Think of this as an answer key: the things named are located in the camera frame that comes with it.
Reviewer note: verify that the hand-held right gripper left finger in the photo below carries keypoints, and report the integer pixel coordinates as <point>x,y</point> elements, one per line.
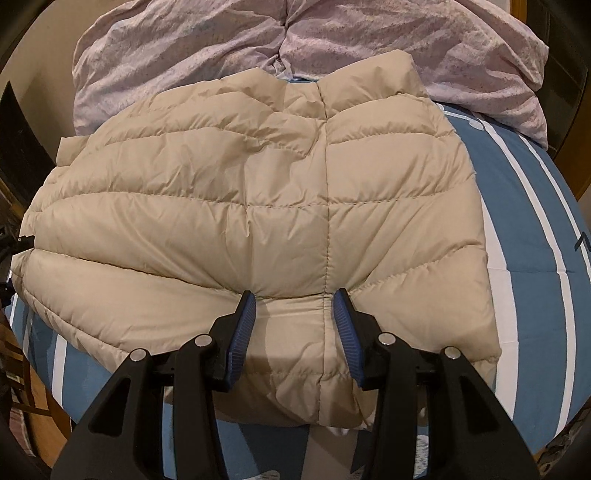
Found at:
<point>242,332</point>

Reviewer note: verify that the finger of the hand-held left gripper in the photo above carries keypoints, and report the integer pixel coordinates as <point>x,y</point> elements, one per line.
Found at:
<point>19,239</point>

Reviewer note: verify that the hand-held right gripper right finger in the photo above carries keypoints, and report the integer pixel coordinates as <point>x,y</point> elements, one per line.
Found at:
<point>346,332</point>

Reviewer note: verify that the beige puffer jacket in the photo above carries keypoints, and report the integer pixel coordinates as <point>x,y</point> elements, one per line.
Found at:
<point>231,207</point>

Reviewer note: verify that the black television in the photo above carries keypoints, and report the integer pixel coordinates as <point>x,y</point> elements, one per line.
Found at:
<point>23,129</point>

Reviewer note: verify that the blue white striped bed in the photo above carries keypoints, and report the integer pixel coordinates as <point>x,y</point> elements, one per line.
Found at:
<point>521,277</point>

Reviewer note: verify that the lilac patterned quilt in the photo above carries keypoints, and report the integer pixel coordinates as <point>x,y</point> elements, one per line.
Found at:
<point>161,46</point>

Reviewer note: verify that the wooden glass-panel door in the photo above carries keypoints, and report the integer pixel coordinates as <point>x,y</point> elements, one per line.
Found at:
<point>561,92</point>

